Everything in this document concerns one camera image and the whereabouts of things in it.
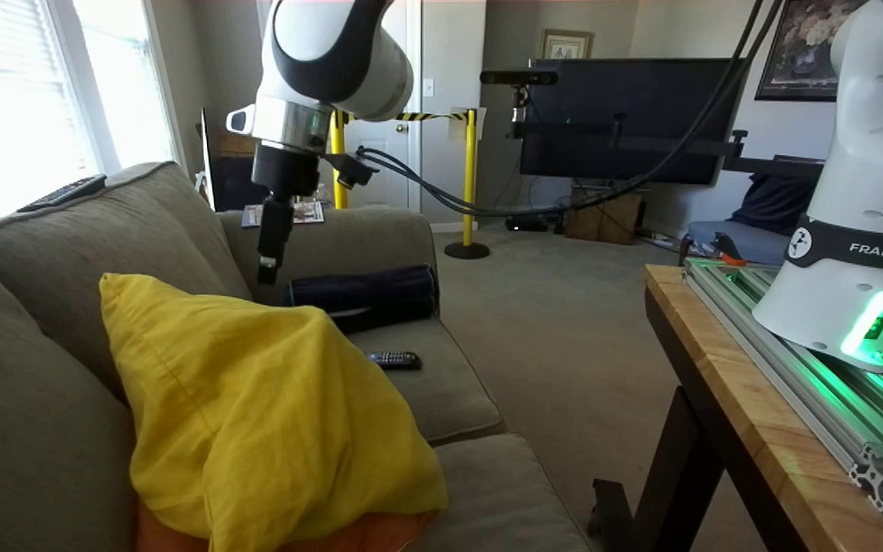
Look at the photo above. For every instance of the yellow stanchion post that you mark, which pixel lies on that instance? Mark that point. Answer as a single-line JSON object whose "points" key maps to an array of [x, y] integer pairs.
{"points": [[335, 127], [471, 174]]}

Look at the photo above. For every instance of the dark framed poster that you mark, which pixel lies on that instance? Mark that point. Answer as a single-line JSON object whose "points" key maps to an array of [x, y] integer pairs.
{"points": [[799, 52]]}

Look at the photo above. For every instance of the grey fabric sofa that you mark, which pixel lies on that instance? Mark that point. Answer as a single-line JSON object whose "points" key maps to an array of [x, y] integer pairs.
{"points": [[55, 257]]}

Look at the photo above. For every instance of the yellow black barrier tape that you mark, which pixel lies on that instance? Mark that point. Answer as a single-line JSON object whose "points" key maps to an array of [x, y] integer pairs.
{"points": [[422, 117]]}

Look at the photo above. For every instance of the dark low cabinet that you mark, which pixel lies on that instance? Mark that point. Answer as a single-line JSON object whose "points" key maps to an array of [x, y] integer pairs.
{"points": [[232, 184]]}

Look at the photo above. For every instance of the small black remote control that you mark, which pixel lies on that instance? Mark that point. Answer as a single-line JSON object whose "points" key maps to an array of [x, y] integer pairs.
{"points": [[397, 360]]}

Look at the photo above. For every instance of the blue cushioned chair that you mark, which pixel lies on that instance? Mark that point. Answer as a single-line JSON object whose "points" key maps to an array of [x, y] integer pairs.
{"points": [[768, 205]]}

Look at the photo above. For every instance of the light wooden box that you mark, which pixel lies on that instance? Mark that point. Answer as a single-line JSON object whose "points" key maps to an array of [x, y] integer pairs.
{"points": [[232, 145]]}

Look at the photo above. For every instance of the wooden table with black legs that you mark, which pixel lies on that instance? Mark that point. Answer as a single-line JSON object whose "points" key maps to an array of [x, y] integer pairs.
{"points": [[751, 410]]}

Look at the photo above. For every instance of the black stereo camera bar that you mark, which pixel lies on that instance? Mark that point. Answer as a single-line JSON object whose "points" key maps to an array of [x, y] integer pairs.
{"points": [[520, 78]]}

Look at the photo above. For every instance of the small framed wall picture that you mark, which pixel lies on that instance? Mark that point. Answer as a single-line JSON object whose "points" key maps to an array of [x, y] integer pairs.
{"points": [[568, 43]]}

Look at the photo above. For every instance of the white panel door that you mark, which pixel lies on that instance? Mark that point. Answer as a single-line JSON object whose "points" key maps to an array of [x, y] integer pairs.
{"points": [[447, 64]]}

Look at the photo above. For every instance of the yellow cloth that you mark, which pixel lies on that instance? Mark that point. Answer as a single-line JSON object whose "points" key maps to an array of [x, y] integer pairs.
{"points": [[259, 432]]}

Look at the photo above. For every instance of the aluminium rail base frame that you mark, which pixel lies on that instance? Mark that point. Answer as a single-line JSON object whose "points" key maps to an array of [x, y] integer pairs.
{"points": [[843, 410]]}

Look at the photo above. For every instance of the white window blinds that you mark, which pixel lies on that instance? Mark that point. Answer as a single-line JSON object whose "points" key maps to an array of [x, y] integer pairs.
{"points": [[15, 103]]}

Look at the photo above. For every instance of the large black television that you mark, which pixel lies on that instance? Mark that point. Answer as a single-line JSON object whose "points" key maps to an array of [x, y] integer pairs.
{"points": [[644, 103]]}

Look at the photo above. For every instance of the orange black clamp tool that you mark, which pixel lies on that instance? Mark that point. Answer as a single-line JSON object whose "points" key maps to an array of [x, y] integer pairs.
{"points": [[727, 257]]}

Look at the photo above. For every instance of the dark flat remote control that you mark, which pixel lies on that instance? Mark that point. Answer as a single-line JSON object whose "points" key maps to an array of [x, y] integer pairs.
{"points": [[64, 192]]}

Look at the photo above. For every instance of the colourful magazine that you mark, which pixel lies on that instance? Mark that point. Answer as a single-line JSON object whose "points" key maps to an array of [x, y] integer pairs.
{"points": [[308, 214]]}

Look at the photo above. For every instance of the black floor object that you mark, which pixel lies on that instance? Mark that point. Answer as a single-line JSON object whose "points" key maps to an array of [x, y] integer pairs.
{"points": [[534, 222]]}

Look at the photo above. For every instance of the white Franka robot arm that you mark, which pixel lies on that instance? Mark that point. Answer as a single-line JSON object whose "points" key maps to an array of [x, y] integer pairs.
{"points": [[873, 156]]}

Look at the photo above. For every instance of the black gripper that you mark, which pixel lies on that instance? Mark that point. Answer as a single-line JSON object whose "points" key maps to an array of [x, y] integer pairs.
{"points": [[288, 174]]}

